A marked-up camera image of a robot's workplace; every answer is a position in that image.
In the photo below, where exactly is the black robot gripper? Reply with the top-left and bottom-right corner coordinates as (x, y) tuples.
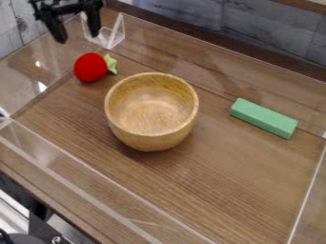
(28, 0), (102, 44)

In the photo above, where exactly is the red plush strawberry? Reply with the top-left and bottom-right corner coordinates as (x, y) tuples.
(73, 52), (117, 83)

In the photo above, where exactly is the wooden bowl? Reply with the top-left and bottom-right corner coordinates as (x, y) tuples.
(104, 72), (199, 152)

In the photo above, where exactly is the green rectangular block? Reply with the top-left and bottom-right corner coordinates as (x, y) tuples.
(229, 98), (299, 139)

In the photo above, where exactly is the black metal clamp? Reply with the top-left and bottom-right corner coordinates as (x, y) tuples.
(0, 213), (72, 244)

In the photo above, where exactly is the clear acrylic corner bracket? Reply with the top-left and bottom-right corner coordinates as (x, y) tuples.
(80, 12), (124, 50)

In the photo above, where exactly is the clear acrylic enclosure wall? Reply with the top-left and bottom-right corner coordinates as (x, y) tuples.
(0, 108), (215, 244)

